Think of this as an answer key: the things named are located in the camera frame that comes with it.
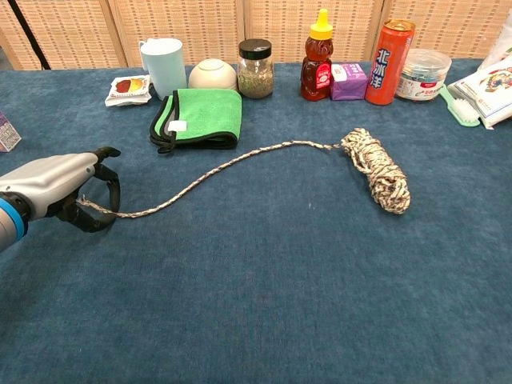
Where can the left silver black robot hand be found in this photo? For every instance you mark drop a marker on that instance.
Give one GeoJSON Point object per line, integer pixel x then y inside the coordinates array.
{"type": "Point", "coordinates": [48, 180]}

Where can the white snack packet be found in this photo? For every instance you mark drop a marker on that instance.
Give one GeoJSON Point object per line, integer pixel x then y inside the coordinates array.
{"type": "Point", "coordinates": [127, 90]}

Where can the purple small box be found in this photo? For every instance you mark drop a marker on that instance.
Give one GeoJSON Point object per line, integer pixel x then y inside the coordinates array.
{"type": "Point", "coordinates": [348, 84]}

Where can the bear-shaped honey bottle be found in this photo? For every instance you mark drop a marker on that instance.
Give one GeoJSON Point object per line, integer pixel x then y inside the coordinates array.
{"type": "Point", "coordinates": [316, 68]}

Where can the white printed package bag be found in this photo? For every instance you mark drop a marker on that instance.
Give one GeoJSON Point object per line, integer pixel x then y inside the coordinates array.
{"type": "Point", "coordinates": [492, 92]}

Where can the clear plastic clip tub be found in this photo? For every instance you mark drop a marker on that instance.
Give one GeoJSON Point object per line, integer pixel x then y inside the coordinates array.
{"type": "Point", "coordinates": [424, 76]}

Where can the white ceramic bowl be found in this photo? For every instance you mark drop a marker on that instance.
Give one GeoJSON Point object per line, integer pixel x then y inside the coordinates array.
{"type": "Point", "coordinates": [212, 74]}

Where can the white plastic bag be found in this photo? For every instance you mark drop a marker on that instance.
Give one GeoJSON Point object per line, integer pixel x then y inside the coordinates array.
{"type": "Point", "coordinates": [500, 46]}

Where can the glass jar with black lid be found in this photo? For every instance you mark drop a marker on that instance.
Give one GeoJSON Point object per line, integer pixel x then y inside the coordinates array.
{"type": "Point", "coordinates": [256, 76]}

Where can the green scrub brush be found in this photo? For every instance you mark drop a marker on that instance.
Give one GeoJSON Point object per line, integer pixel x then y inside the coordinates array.
{"type": "Point", "coordinates": [464, 112]}

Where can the orange drink can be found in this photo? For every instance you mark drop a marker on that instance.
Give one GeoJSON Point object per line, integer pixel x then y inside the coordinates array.
{"type": "Point", "coordinates": [386, 64]}

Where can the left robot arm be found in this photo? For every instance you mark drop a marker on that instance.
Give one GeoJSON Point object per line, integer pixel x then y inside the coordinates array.
{"type": "Point", "coordinates": [10, 220]}

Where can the light blue mug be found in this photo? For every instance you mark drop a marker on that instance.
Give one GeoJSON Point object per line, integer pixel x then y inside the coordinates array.
{"type": "Point", "coordinates": [166, 68]}

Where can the small purple carton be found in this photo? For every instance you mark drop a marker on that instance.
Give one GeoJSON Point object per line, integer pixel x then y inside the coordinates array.
{"type": "Point", "coordinates": [8, 134]}

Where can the black stand pole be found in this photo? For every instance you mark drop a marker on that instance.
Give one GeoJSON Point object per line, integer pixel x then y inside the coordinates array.
{"type": "Point", "coordinates": [30, 36]}

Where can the woven bamboo folding screen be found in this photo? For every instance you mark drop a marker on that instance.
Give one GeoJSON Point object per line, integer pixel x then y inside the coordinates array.
{"type": "Point", "coordinates": [200, 24]}

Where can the green microfiber cloth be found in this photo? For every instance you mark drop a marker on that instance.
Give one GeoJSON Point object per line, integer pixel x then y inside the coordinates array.
{"type": "Point", "coordinates": [208, 112]}

